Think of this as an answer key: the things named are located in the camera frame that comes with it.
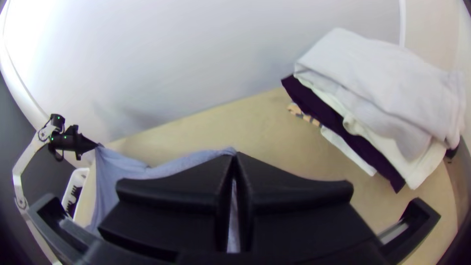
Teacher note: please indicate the white laundry basket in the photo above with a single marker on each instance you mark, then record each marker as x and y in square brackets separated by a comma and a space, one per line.
[75, 180]

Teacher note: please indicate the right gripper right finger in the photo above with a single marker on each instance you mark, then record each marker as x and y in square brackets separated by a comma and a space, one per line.
[294, 213]

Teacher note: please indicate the pile of folded clothes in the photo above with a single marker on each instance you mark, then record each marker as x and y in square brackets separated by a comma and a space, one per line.
[368, 73]

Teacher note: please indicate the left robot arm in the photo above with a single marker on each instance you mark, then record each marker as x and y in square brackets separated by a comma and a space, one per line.
[27, 154]

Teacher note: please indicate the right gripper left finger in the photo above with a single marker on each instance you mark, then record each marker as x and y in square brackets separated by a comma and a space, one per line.
[165, 206]

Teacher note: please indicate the blue t-shirt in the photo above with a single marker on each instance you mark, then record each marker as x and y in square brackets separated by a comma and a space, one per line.
[117, 165]

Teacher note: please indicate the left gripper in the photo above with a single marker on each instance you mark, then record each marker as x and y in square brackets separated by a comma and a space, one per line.
[71, 141]

